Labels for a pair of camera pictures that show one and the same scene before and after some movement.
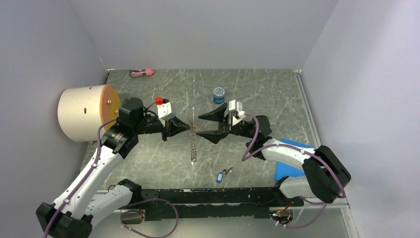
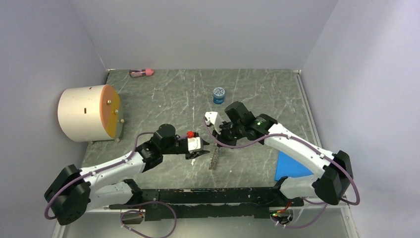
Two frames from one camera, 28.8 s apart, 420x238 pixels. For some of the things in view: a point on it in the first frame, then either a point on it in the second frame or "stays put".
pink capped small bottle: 134,73 stays put
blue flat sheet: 283,170 stays put
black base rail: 213,204 stays put
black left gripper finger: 174,126 -> 205,143
